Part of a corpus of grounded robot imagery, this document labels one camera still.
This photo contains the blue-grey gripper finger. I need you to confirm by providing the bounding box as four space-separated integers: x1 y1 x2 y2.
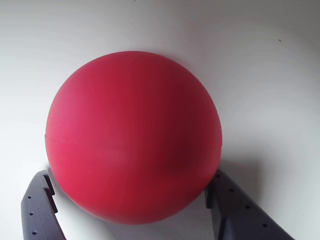
20 169 67 240
203 168 296 240

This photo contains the red ball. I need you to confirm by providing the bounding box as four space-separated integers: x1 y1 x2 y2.
44 50 223 225

